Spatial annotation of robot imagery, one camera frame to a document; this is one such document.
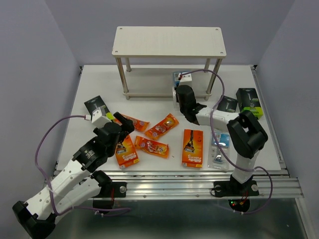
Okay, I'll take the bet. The orange BIC razor bag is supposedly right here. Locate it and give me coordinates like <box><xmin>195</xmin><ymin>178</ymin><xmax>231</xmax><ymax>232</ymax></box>
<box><xmin>145</xmin><ymin>114</ymin><xmax>179</xmax><ymax>140</ymax></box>
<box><xmin>134</xmin><ymin>136</ymin><xmax>169</xmax><ymax>158</ymax></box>
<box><xmin>122</xmin><ymin>114</ymin><xmax>149</xmax><ymax>132</ymax></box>

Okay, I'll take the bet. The blue clear razor blister pack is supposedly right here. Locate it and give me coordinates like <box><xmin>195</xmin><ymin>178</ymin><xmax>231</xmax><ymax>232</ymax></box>
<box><xmin>172</xmin><ymin>72</ymin><xmax>184</xmax><ymax>110</ymax></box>

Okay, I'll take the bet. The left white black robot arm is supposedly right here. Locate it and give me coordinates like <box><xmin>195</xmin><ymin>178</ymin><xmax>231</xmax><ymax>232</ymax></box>
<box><xmin>12</xmin><ymin>109</ymin><xmax>134</xmax><ymax>239</ymax></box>

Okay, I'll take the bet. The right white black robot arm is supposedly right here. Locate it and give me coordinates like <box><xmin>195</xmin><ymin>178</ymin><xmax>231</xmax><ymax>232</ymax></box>
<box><xmin>176</xmin><ymin>85</ymin><xmax>268</xmax><ymax>197</ymax></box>

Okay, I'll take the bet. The white two-tier shelf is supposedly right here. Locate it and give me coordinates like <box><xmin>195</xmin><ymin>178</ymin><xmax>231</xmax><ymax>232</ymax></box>
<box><xmin>112</xmin><ymin>26</ymin><xmax>227</xmax><ymax>100</ymax></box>

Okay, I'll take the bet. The left orange Gillette Fusion pack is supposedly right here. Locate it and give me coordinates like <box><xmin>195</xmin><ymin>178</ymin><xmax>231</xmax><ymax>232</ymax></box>
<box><xmin>115</xmin><ymin>135</ymin><xmax>140</xmax><ymax>170</ymax></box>

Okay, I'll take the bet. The orange gillette fusion pack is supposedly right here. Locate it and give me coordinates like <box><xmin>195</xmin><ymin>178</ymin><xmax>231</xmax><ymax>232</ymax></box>
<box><xmin>181</xmin><ymin>129</ymin><xmax>203</xmax><ymax>168</ymax></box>
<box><xmin>115</xmin><ymin>135</ymin><xmax>140</xmax><ymax>170</ymax></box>

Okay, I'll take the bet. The left black green razor box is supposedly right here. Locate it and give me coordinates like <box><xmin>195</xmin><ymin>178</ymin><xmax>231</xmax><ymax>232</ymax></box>
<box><xmin>84</xmin><ymin>96</ymin><xmax>114</xmax><ymax>121</ymax></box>

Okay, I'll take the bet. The black green razor box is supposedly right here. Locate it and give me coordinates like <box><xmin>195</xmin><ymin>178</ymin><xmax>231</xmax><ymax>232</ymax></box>
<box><xmin>84</xmin><ymin>96</ymin><xmax>114</xmax><ymax>121</ymax></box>
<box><xmin>217</xmin><ymin>96</ymin><xmax>238</xmax><ymax>113</ymax></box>

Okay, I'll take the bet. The middle black green razor box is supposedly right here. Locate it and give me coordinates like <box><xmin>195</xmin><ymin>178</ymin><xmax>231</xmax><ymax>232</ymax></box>
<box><xmin>217</xmin><ymin>96</ymin><xmax>238</xmax><ymax>113</ymax></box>

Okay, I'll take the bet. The right orange Gillette Fusion pack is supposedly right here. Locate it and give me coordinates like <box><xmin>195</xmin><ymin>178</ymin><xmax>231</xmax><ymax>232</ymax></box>
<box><xmin>181</xmin><ymin>129</ymin><xmax>203</xmax><ymax>168</ymax></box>

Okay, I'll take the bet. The far right black green box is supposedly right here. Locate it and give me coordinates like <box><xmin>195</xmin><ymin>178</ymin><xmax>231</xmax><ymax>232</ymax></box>
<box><xmin>236</xmin><ymin>88</ymin><xmax>264</xmax><ymax>119</ymax></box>

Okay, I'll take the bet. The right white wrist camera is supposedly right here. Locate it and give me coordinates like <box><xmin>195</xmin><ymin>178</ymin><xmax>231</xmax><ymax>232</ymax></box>
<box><xmin>178</xmin><ymin>73</ymin><xmax>192</xmax><ymax>87</ymax></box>

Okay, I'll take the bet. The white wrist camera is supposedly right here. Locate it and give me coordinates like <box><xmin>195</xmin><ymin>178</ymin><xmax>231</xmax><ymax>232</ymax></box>
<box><xmin>84</xmin><ymin>107</ymin><xmax>111</xmax><ymax>128</ymax></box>
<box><xmin>178</xmin><ymin>73</ymin><xmax>192</xmax><ymax>87</ymax></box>

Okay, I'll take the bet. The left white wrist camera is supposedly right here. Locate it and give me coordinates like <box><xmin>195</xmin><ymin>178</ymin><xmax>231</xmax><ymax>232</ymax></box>
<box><xmin>84</xmin><ymin>107</ymin><xmax>111</xmax><ymax>128</ymax></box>

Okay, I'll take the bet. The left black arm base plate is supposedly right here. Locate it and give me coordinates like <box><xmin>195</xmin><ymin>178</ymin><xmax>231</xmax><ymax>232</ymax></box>
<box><xmin>94</xmin><ymin>181</ymin><xmax>127</xmax><ymax>198</ymax></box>

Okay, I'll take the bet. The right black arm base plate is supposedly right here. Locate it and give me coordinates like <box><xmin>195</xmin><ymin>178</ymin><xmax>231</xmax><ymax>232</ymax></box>
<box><xmin>210</xmin><ymin>180</ymin><xmax>260</xmax><ymax>198</ymax></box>

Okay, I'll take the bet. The aluminium rail frame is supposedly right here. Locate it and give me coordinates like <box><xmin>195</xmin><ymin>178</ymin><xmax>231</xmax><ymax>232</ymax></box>
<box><xmin>53</xmin><ymin>65</ymin><xmax>303</xmax><ymax>200</ymax></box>

